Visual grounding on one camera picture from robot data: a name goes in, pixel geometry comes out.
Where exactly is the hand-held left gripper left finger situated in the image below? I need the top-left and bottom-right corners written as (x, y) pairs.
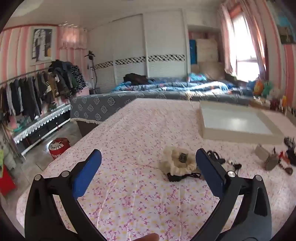
top-left (24, 149), bottom-right (109, 241)

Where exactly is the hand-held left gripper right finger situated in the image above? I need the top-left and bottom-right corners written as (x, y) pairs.
top-left (192, 148), bottom-right (272, 241)

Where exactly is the black claw clip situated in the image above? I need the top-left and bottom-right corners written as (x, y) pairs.
top-left (167, 172), bottom-right (201, 182)

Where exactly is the cream scrunchie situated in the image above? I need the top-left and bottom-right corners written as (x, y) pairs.
top-left (161, 146), bottom-right (201, 179)

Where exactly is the white tray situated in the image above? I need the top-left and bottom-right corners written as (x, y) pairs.
top-left (199, 101), bottom-right (285, 144)

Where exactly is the black cord necklace amber pendant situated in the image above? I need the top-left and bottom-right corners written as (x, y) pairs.
top-left (285, 148), bottom-right (296, 175)

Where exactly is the person's left hand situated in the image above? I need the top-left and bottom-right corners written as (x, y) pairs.
top-left (134, 233), bottom-right (160, 241)

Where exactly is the red bin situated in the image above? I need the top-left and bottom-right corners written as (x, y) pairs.
top-left (48, 138), bottom-right (70, 160)

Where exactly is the dark cabinet with lace cover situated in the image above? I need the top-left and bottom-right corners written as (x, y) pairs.
top-left (13, 103), bottom-right (72, 158)

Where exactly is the pink floral tablecloth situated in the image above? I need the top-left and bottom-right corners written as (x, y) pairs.
top-left (16, 98), bottom-right (296, 241)

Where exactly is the bed with grey patterned cover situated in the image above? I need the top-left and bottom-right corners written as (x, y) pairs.
top-left (70, 91), bottom-right (255, 123)

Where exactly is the red box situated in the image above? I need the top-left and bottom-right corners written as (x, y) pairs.
top-left (0, 162), bottom-right (16, 196)

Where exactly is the blue quilt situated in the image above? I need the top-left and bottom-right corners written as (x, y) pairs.
top-left (112, 79), bottom-right (236, 93)

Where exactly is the blue pillow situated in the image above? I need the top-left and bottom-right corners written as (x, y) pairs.
top-left (188, 72), bottom-right (207, 82)

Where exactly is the row of hanging clothes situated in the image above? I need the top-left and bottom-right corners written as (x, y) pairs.
top-left (0, 59), bottom-right (87, 121)

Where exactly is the orange plush toy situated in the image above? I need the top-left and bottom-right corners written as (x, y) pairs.
top-left (253, 80), bottom-right (264, 95)

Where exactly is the beige pillow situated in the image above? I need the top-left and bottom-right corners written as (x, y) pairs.
top-left (199, 61), bottom-right (226, 80)

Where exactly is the garment steamer stand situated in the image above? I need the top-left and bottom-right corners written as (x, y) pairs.
top-left (84, 50), bottom-right (97, 94)

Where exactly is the black clothing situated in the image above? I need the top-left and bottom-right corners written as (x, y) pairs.
top-left (123, 73), bottom-right (149, 86)

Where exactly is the window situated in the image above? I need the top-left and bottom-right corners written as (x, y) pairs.
top-left (231, 11), bottom-right (266, 79)

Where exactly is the pink valance curtain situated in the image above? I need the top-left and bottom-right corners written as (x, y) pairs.
top-left (58, 24), bottom-right (87, 50)

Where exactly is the white sliding-door wardrobe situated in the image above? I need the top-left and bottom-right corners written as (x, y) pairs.
top-left (87, 9), bottom-right (189, 93)

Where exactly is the watch with beige strap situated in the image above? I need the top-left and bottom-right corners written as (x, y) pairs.
top-left (254, 144), bottom-right (279, 171)

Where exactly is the red cord bracelet with beads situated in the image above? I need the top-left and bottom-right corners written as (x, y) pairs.
top-left (273, 148), bottom-right (287, 164)

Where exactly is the blue wall poster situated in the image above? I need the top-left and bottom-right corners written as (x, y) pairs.
top-left (189, 39), bottom-right (197, 65)

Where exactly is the framed wall picture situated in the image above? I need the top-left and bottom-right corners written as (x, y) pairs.
top-left (266, 0), bottom-right (296, 44)

